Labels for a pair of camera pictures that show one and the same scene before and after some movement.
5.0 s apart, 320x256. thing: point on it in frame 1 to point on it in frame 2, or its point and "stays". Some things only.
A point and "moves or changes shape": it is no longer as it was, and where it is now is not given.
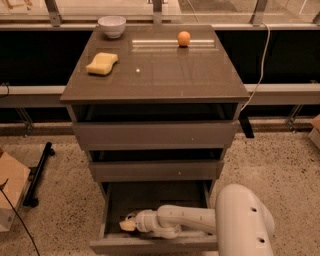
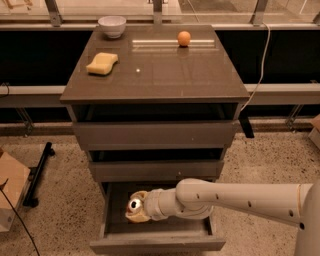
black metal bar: x=34 y=173 stays
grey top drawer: x=159 y=126 stays
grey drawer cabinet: x=155 y=110 stays
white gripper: x=142 y=220 to x=153 y=204
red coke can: x=130 y=217 moves or changes shape
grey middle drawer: x=160 y=164 stays
